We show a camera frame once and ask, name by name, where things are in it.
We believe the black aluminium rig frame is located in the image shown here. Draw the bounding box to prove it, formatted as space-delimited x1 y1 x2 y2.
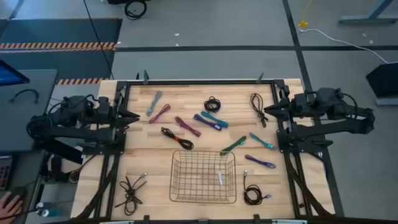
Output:
76 79 335 224

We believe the grey braided USB-C cable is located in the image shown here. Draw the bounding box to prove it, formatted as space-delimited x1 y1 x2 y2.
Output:
146 90 164 117

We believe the yellow extension cord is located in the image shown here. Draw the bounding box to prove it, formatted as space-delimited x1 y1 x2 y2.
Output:
297 0 313 29

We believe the green braided USB-C cable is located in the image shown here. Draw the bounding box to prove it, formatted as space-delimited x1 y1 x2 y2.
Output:
220 135 248 156

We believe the blue braided USB-C cable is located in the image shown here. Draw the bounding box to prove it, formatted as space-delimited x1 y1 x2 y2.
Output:
193 113 223 131

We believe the purple braided USB-C cable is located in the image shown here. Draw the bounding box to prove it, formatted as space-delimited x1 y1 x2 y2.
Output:
244 154 277 170

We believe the black cable with red tie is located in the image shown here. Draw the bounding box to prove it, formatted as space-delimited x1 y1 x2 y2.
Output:
160 126 195 151

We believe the maroon braided USB-C cable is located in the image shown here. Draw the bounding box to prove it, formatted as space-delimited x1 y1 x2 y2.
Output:
148 103 172 125

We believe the black looped thin cable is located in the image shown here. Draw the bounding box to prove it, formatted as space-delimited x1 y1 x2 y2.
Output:
249 92 269 129

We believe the short black curved cable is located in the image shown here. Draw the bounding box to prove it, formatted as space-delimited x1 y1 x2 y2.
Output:
8 89 40 105

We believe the grey office desk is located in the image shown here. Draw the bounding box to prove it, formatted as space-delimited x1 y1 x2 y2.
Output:
0 68 59 224

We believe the computer monitor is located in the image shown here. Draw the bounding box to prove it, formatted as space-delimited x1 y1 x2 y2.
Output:
0 59 31 87

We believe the teal braided USB-C cable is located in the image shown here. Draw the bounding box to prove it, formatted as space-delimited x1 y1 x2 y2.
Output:
200 110 229 129

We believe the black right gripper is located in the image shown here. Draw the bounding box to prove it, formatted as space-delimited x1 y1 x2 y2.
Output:
264 91 310 121

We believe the magenta braided USB-C cable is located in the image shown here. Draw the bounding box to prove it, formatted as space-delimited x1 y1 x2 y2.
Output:
174 116 202 138

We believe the black computer mouse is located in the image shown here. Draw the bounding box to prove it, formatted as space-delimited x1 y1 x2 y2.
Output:
4 185 28 203

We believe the black box on grey stand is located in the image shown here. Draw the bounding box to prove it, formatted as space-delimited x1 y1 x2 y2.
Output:
366 62 398 106

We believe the person's hand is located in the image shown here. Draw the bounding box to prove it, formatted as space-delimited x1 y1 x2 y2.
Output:
0 191 24 224

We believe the metal wire basket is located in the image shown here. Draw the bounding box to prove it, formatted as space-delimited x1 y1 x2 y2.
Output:
169 149 238 205

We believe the thin teal USB-C cable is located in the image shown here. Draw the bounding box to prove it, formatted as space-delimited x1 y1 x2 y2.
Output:
248 132 277 151

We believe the black coiled floor cable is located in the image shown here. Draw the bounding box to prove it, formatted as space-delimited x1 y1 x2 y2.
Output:
124 0 148 21

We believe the black cable with white tie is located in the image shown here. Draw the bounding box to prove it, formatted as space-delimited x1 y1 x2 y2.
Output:
242 169 273 207

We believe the black hanging cable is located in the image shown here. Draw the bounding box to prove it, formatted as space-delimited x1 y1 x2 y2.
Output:
82 0 115 81

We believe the white floor cable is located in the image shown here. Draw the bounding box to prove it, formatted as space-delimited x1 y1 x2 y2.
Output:
298 28 389 65

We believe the black USB-C cable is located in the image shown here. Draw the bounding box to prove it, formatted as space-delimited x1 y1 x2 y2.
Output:
114 172 148 217
203 95 222 113

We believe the black computer keyboard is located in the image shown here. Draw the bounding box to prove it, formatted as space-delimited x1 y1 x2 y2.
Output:
0 155 14 191

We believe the grey-blue desk leg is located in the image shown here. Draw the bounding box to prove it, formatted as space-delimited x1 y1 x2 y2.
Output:
338 0 398 25

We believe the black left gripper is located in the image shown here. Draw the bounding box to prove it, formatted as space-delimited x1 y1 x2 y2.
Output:
98 105 141 128

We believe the black striped-edge floor mat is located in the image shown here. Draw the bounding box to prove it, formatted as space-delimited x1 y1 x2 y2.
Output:
0 17 123 50
0 49 116 86

